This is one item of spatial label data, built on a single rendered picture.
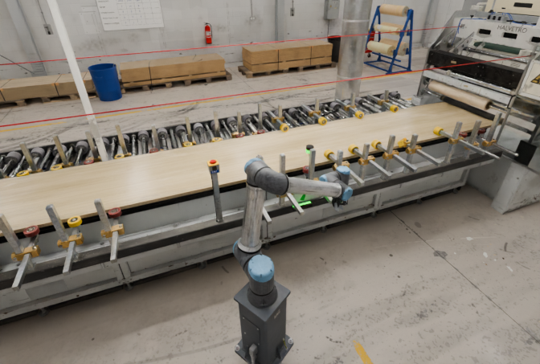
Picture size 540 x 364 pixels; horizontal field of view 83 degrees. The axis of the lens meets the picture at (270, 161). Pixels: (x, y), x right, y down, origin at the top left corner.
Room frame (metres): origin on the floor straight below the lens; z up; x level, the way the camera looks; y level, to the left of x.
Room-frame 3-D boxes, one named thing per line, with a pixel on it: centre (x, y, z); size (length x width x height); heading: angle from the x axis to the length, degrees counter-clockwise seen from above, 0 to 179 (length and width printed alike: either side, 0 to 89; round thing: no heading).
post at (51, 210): (1.43, 1.31, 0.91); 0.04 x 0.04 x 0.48; 20
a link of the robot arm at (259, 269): (1.21, 0.06, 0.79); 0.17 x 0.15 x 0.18; 29
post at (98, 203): (1.51, 1.08, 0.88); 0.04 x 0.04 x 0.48; 20
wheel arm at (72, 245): (1.38, 1.26, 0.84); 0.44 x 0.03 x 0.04; 20
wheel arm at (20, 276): (1.30, 1.49, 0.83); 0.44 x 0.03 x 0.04; 20
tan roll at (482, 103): (3.37, -2.35, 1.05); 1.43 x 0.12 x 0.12; 20
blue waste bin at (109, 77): (6.62, 3.51, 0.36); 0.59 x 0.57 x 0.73; 21
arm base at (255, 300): (1.20, 0.06, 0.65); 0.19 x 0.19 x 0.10
